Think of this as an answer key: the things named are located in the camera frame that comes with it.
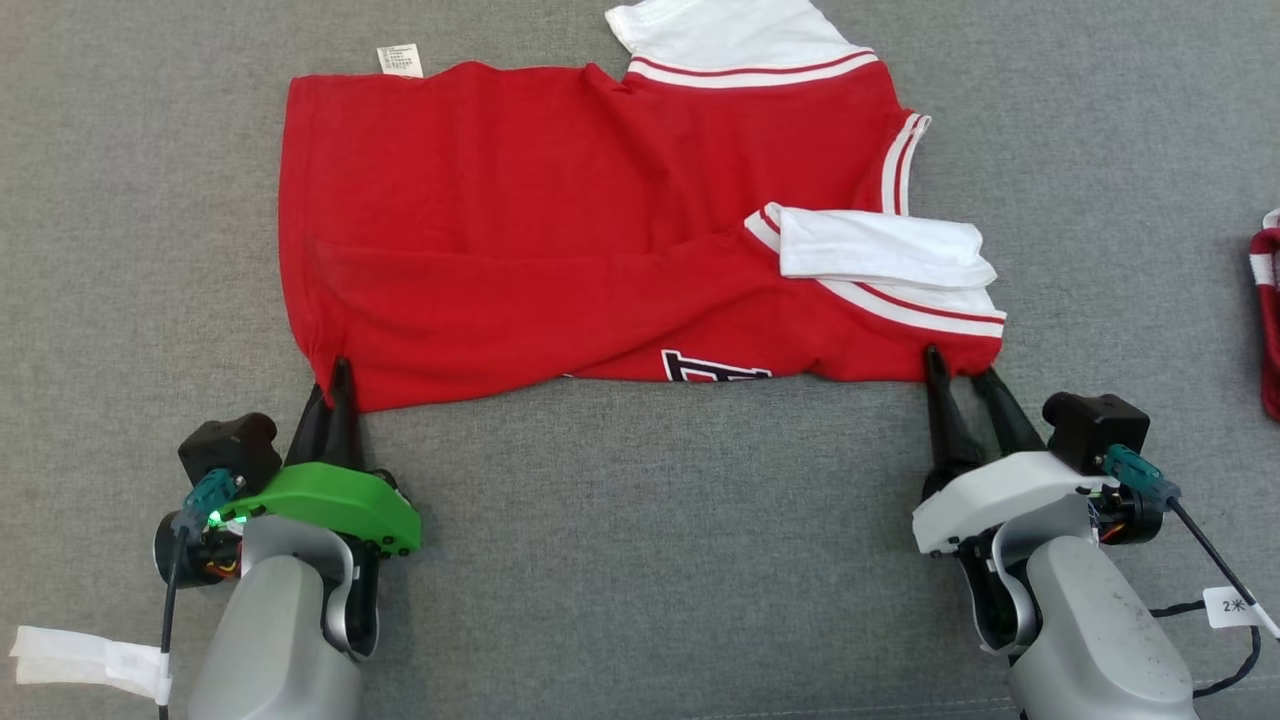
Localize small white cable label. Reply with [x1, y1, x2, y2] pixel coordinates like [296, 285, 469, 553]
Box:
[1203, 587, 1259, 629]

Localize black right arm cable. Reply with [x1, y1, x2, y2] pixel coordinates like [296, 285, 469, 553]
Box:
[1103, 445, 1280, 701]

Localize white tape cable tag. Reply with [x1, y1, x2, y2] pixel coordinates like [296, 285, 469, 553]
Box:
[10, 625, 173, 703]

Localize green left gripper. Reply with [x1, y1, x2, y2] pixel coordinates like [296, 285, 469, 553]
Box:
[222, 357, 423, 558]

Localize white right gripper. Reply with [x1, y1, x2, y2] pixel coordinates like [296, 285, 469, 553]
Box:
[911, 345, 1121, 557]

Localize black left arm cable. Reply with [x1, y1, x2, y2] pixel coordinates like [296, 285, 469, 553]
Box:
[158, 468, 247, 720]

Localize red white-sleeved t-shirt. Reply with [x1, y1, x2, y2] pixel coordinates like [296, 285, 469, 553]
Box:
[278, 0, 1008, 413]

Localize red Bulls shorts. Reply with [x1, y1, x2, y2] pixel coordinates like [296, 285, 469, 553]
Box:
[1248, 208, 1280, 421]

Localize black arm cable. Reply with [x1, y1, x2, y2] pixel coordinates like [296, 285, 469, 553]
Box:
[1103, 445, 1280, 701]
[158, 468, 247, 720]

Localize grey fabric sofa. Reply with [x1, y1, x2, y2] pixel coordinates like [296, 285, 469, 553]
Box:
[0, 0, 1280, 720]

